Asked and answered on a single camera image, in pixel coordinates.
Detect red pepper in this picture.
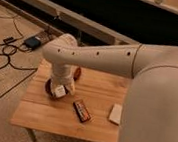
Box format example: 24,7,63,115
73,67,82,81

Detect white sponge block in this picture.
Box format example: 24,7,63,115
108,104,122,125

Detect white plastic bottle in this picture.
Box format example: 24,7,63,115
53,85,66,98

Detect wooden table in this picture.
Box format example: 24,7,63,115
11,60,128,142

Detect dark blue power box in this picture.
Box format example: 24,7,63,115
24,36,41,50

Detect dark brown bowl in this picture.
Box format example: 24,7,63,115
43,77,70,101

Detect black floor cables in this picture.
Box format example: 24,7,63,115
0,12,46,84

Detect small black adapter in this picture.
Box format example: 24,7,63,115
3,37,16,44

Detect dark orange snack box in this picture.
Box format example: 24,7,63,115
73,100,91,122

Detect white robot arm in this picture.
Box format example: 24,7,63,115
43,33,178,142

